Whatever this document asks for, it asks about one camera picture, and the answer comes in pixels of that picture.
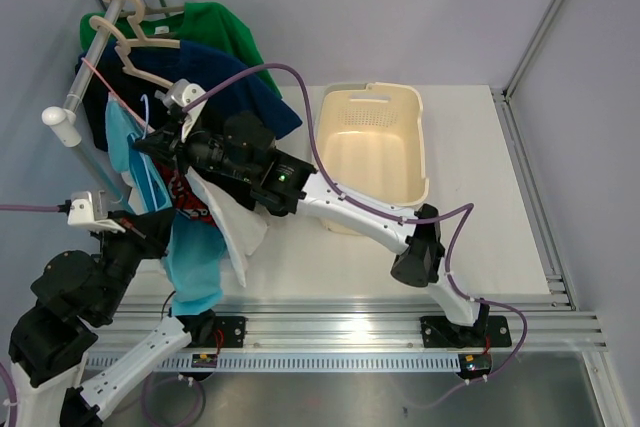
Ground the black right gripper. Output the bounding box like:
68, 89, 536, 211
135, 118, 257, 186

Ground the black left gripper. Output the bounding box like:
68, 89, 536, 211
94, 206, 177, 321

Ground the blue wire hanger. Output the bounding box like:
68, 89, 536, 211
136, 94, 171, 212

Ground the light blue t shirt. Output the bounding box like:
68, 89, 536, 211
105, 96, 226, 316

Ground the white red print t shirt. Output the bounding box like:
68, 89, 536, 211
119, 166, 268, 288

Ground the pink wire hanger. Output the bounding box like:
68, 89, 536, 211
80, 56, 153, 133

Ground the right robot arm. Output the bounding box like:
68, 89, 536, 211
133, 112, 490, 348

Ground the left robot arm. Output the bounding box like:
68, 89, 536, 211
1, 208, 216, 426

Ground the black t shirt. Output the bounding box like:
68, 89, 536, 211
83, 58, 169, 152

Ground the navy blue t shirt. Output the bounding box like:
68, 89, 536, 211
100, 40, 302, 139

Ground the beige wooden hanger middle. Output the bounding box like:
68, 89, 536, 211
87, 14, 183, 50

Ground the beige wooden hanger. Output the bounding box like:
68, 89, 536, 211
103, 0, 186, 21
114, 39, 180, 90
87, 14, 183, 50

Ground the beige wooden hanger front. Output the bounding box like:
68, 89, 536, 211
114, 39, 180, 90

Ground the green t shirt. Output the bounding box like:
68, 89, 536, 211
79, 0, 282, 96

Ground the beige wooden hanger rear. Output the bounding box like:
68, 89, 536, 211
103, 0, 186, 21

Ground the cream plastic laundry basket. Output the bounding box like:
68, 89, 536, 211
311, 82, 429, 210

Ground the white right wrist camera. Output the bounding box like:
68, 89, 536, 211
154, 79, 206, 141

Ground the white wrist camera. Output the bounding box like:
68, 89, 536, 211
58, 191, 125, 234
154, 79, 206, 141

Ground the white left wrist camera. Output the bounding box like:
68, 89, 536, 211
58, 191, 125, 234

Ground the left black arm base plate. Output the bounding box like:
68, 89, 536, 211
200, 315, 247, 350

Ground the white slotted cable duct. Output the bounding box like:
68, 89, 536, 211
84, 353, 461, 371

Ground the grey metal clothes rail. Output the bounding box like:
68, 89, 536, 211
41, 0, 126, 203

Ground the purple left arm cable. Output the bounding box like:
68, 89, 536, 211
0, 203, 66, 427

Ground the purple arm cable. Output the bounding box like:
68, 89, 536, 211
185, 62, 528, 363
0, 203, 66, 427

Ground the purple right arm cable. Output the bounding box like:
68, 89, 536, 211
185, 62, 528, 363

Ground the aluminium frame post right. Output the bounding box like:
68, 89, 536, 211
503, 0, 598, 98

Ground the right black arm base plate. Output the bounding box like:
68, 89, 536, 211
420, 316, 513, 349

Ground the aluminium mounting rail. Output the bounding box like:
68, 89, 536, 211
99, 296, 601, 354

